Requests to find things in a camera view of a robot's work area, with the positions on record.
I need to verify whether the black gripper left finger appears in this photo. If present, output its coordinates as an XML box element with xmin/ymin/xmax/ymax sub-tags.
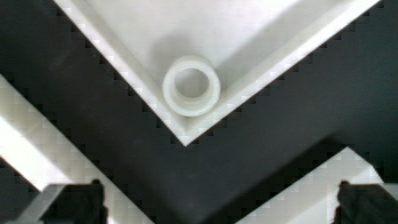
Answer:
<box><xmin>16</xmin><ymin>179</ymin><xmax>108</xmax><ymax>224</ymax></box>

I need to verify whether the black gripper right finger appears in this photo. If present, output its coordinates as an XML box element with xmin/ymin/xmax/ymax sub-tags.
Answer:
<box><xmin>332</xmin><ymin>181</ymin><xmax>398</xmax><ymax>224</ymax></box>

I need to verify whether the white square tabletop panel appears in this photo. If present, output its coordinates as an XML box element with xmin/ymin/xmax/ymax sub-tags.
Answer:
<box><xmin>53</xmin><ymin>0</ymin><xmax>380</xmax><ymax>144</ymax></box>

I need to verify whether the white L-shaped obstacle wall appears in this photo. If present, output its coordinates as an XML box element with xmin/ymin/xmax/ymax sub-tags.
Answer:
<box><xmin>0</xmin><ymin>75</ymin><xmax>155</xmax><ymax>224</ymax></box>

